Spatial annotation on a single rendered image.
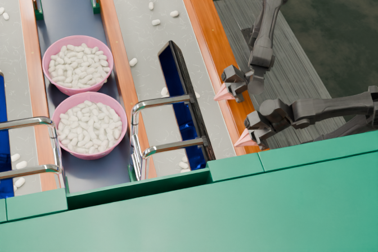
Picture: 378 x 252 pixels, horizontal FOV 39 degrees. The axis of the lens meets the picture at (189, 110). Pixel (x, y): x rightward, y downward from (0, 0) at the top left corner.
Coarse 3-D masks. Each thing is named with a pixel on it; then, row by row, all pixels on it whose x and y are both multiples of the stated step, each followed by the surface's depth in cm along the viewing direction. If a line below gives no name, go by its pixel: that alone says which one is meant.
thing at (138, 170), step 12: (180, 96) 157; (192, 96) 158; (132, 108) 155; (144, 108) 154; (132, 120) 159; (132, 132) 164; (132, 144) 170; (168, 144) 147; (180, 144) 148; (192, 144) 148; (204, 144) 149; (132, 156) 175; (144, 156) 147; (132, 168) 183; (144, 168) 152; (132, 180) 185
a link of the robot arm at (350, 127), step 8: (352, 120) 179; (360, 120) 175; (368, 120) 171; (344, 128) 181; (352, 128) 178; (360, 128) 176; (368, 128) 175; (320, 136) 190; (328, 136) 186; (336, 136) 183
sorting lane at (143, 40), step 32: (128, 0) 229; (160, 0) 231; (128, 32) 219; (160, 32) 221; (192, 32) 223; (192, 64) 213; (160, 96) 203; (160, 128) 195; (224, 128) 198; (160, 160) 187
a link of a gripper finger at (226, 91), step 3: (228, 84) 195; (228, 87) 195; (225, 90) 195; (228, 90) 194; (231, 90) 196; (219, 93) 197; (222, 93) 196; (225, 93) 195; (228, 93) 195; (231, 93) 195; (219, 96) 198; (225, 96) 200; (228, 96) 199; (231, 96) 197; (216, 99) 199; (219, 99) 200; (222, 99) 200; (225, 99) 200; (228, 99) 200; (231, 99) 199; (234, 99) 199
